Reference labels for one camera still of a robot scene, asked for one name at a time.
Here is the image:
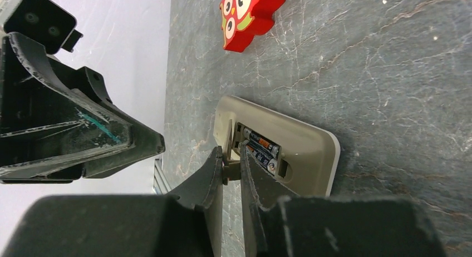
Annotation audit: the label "red dice block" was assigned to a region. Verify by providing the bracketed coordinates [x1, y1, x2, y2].
[219, 0, 286, 53]

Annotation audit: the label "beige remote control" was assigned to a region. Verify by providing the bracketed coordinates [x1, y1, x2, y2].
[213, 96, 341, 196]

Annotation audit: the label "beige battery cover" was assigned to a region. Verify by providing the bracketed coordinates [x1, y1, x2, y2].
[222, 145, 241, 185]

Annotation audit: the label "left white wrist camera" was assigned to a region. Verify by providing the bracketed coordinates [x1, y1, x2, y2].
[1, 0, 83, 55]

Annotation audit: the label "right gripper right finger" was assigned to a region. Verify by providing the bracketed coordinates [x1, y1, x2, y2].
[240, 149, 446, 256]

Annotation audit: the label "AAA battery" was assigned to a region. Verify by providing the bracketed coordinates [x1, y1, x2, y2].
[246, 143, 278, 175]
[243, 127, 280, 158]

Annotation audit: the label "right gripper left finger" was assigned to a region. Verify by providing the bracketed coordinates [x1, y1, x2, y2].
[3, 147, 223, 256]

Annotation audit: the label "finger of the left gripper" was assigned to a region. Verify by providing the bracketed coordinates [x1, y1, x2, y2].
[1, 66, 165, 184]
[1, 32, 132, 167]

